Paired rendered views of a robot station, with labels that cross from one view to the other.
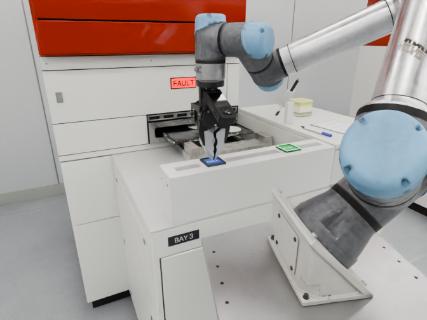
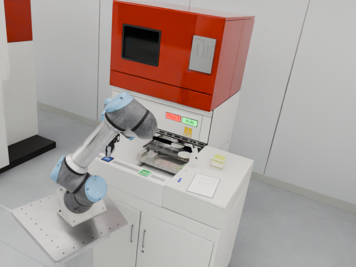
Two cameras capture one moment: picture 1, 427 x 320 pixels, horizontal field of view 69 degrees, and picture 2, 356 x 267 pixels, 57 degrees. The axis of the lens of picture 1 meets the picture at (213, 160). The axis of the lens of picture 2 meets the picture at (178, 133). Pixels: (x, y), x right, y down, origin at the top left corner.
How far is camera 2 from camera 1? 1.67 m
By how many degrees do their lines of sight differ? 45
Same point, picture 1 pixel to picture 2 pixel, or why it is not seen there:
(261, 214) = (121, 195)
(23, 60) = not seen: hidden behind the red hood
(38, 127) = not seen: hidden behind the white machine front
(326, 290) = (62, 212)
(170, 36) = (165, 91)
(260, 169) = (120, 172)
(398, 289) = (81, 233)
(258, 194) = (119, 185)
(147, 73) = (154, 105)
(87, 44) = (126, 85)
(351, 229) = (70, 195)
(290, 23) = not seen: outside the picture
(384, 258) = (101, 229)
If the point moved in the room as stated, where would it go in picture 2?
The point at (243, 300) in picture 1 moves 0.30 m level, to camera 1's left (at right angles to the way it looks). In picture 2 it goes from (52, 201) to (35, 174)
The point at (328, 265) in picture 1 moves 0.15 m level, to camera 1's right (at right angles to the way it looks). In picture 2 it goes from (61, 202) to (73, 219)
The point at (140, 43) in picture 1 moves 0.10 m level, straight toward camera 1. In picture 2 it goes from (149, 90) to (139, 92)
